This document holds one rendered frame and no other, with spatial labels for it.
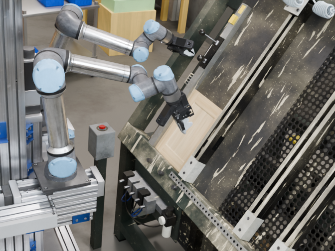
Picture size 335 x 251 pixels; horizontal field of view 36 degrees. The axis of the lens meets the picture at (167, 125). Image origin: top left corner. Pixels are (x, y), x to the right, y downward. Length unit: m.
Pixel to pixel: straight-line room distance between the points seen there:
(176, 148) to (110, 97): 2.60
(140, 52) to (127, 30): 3.79
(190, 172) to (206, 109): 0.37
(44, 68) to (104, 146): 1.14
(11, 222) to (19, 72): 0.65
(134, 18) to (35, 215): 4.26
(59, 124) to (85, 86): 3.48
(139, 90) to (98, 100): 3.22
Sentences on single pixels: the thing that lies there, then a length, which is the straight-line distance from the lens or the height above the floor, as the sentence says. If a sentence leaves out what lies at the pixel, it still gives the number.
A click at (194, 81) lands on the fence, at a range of 2.91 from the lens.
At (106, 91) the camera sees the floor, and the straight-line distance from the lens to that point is 5.50.
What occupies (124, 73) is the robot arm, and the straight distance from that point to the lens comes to 2.19.
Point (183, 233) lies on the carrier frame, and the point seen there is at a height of 0.31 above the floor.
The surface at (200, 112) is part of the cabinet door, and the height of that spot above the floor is 1.16.
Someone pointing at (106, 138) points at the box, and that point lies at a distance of 3.01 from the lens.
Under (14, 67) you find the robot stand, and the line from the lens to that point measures 2.30.
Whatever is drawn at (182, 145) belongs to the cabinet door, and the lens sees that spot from 2.84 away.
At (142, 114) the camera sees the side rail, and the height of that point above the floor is 0.97.
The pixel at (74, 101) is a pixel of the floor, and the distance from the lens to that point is 5.27.
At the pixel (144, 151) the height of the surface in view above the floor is 0.86.
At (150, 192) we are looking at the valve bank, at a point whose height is 0.74.
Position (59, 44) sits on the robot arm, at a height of 1.46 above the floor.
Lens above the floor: 2.49
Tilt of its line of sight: 30 degrees down
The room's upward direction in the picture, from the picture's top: 7 degrees clockwise
